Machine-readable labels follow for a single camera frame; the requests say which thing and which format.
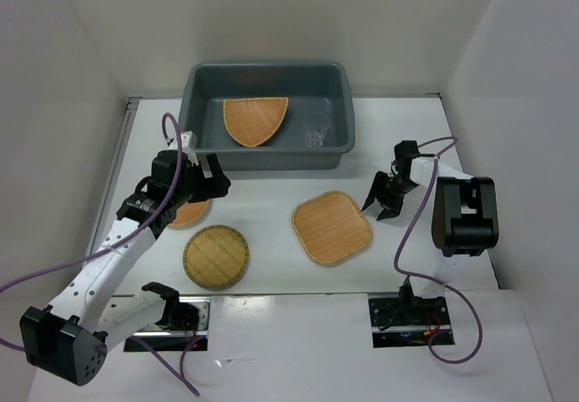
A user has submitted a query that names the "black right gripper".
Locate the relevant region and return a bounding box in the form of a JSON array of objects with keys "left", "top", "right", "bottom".
[{"left": 362, "top": 170, "right": 419, "bottom": 221}]

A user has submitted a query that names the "square woven tray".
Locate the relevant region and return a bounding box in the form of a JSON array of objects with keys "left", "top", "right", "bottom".
[{"left": 291, "top": 190, "right": 373, "bottom": 266}]

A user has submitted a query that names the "triangular woven tray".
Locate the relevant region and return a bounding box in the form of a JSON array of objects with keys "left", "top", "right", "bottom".
[{"left": 223, "top": 97, "right": 289, "bottom": 148}]

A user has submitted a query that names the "round green-rimmed bamboo tray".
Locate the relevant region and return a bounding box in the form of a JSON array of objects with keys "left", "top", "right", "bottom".
[{"left": 183, "top": 225, "right": 250, "bottom": 291}]

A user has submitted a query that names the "clear plastic cup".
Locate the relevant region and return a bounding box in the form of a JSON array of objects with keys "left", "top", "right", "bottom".
[{"left": 303, "top": 113, "right": 330, "bottom": 148}]

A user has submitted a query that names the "grey plastic bin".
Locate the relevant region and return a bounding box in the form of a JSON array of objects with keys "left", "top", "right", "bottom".
[{"left": 178, "top": 60, "right": 356, "bottom": 171}]

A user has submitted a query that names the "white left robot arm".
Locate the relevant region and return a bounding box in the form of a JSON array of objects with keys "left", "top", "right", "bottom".
[{"left": 19, "top": 149, "right": 231, "bottom": 387}]

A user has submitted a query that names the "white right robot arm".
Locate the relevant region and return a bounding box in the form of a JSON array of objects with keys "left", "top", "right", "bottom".
[{"left": 362, "top": 137, "right": 499, "bottom": 323}]

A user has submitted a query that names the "round tan woven tray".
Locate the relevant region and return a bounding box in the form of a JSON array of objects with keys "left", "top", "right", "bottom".
[{"left": 169, "top": 200, "right": 211, "bottom": 229}]

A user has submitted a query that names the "aluminium table edge rail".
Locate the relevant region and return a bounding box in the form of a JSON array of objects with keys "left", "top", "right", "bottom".
[{"left": 92, "top": 97, "right": 141, "bottom": 250}]

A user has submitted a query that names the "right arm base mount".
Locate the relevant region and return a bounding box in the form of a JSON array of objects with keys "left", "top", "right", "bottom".
[{"left": 367, "top": 293, "right": 455, "bottom": 349}]

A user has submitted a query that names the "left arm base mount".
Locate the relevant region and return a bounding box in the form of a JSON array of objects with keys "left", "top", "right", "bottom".
[{"left": 133, "top": 296, "right": 212, "bottom": 352}]

